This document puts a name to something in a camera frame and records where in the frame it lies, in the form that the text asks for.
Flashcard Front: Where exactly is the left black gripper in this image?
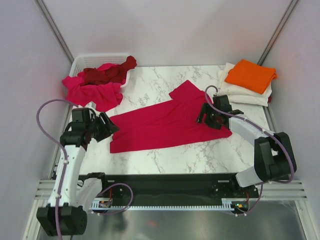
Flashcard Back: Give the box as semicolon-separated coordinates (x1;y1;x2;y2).
86;111;120;143

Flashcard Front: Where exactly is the crimson red t shirt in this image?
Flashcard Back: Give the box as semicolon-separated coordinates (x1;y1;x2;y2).
109;80;232;154

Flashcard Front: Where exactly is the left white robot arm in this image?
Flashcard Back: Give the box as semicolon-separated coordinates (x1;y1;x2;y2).
36;107;119;238

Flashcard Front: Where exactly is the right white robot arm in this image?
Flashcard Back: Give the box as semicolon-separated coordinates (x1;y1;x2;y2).
196;95;297;197

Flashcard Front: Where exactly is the pink magenta t shirt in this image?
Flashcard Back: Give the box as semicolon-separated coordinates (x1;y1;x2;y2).
62;76;123;112

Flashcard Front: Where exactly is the folded white t shirt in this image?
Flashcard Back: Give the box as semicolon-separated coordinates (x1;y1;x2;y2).
217;62;272;107

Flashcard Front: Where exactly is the dark red t shirt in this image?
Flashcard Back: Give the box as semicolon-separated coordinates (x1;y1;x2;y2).
78;55;137;86

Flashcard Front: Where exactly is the folded orange t shirt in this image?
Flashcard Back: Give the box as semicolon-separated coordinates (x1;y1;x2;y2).
225;59;278;95

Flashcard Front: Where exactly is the white plastic laundry basket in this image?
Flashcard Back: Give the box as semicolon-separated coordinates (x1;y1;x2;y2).
64;53;138;92

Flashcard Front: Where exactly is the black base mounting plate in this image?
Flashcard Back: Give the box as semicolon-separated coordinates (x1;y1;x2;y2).
101;173;259;206

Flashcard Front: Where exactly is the white slotted cable duct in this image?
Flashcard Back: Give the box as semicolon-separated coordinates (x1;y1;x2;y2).
89;198;248;211

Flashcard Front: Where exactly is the aluminium frame extrusion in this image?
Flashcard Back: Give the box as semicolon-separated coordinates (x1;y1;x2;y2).
34;179;308;201

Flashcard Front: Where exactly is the right wall aluminium rail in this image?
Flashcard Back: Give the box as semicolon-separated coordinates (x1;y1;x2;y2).
257;0;300;66

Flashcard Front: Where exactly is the wall aluminium rail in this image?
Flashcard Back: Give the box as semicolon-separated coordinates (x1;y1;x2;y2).
257;0;300;66
34;0;75;65

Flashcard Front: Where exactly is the left wall aluminium rail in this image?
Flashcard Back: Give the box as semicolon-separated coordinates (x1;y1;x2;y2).
34;0;75;65

